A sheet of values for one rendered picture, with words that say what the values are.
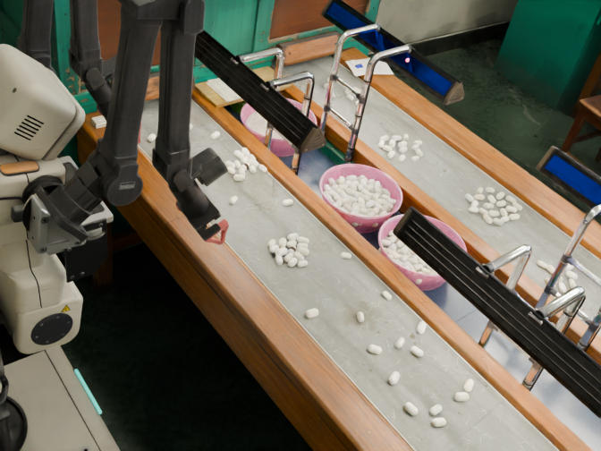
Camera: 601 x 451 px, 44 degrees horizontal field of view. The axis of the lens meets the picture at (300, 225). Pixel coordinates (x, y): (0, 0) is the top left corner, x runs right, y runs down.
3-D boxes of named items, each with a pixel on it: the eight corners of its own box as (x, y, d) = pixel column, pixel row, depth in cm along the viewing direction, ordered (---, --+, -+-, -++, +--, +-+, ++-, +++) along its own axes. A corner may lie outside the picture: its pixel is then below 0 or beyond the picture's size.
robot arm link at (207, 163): (151, 154, 155) (171, 177, 150) (195, 123, 157) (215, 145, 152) (172, 186, 165) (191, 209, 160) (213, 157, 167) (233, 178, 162)
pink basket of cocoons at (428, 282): (414, 311, 209) (422, 288, 203) (353, 253, 223) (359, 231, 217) (476, 278, 223) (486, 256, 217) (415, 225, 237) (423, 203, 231)
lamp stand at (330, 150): (347, 174, 252) (375, 58, 223) (311, 143, 263) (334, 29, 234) (386, 159, 262) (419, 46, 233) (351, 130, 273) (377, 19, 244)
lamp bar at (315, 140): (302, 154, 195) (307, 131, 190) (181, 45, 228) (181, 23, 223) (325, 146, 199) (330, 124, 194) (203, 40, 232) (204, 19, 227)
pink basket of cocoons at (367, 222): (373, 252, 225) (380, 229, 218) (299, 215, 233) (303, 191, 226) (409, 209, 243) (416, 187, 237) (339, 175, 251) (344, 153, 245)
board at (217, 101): (215, 108, 254) (216, 105, 253) (193, 87, 262) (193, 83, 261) (292, 88, 272) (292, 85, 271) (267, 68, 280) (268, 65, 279)
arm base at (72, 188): (32, 188, 144) (56, 225, 137) (63, 159, 144) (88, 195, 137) (60, 207, 151) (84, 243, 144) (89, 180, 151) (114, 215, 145)
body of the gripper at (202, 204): (199, 191, 172) (189, 172, 166) (223, 216, 166) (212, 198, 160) (177, 207, 171) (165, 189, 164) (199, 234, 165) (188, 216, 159)
